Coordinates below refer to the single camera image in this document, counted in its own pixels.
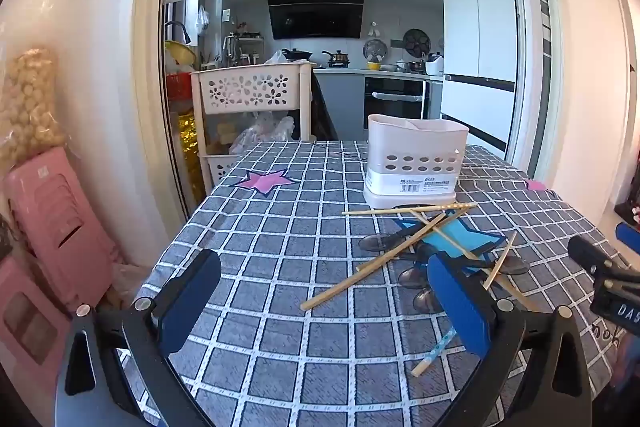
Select large pink folding stool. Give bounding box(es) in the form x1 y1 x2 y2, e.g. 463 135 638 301
5 147 118 303

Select black built-in oven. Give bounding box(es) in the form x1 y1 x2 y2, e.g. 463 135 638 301
364 77 431 128

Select black hanging bag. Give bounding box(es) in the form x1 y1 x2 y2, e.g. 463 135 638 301
310 72 338 140

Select white plastic utensil holder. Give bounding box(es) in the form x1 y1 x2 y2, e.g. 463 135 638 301
363 113 471 210

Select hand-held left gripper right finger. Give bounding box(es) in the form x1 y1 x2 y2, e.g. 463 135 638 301
426 252 594 427

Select grey checked tablecloth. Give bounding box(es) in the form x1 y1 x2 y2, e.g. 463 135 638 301
125 139 626 427

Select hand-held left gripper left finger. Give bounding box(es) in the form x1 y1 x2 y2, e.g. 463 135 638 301
54 248 223 427

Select steel kettle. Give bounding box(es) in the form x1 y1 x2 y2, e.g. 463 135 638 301
223 34 241 65

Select white refrigerator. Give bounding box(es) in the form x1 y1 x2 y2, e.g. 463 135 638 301
440 0 518 158

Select black chopsticks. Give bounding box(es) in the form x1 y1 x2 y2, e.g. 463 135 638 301
398 242 436 290

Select white plastic trolley rack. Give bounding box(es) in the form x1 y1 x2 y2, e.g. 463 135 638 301
190 62 317 198

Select round silver steamer rack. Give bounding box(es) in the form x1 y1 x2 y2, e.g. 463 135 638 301
362 38 388 62

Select blue patterned chopstick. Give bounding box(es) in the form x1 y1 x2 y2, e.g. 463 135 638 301
411 329 458 377

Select small pink folding stool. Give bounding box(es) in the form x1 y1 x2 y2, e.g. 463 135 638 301
0 257 71 388

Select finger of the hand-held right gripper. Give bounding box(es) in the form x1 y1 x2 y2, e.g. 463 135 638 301
615 222 640 254
567 235 627 279

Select red basket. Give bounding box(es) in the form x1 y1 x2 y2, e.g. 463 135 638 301
166 73 193 100

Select clear plastic bags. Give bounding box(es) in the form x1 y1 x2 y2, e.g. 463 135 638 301
230 112 296 155

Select gold foil packet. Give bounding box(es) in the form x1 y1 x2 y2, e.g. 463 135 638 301
177 112 206 192

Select yellow green basin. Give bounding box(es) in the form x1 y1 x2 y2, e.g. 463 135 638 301
165 41 197 64

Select kitchen faucet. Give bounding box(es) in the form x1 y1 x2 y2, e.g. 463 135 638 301
164 21 191 45

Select black range hood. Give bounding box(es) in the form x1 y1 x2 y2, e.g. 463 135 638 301
266 0 366 40

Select bag of beige balls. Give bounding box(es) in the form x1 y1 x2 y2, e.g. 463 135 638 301
0 48 66 172

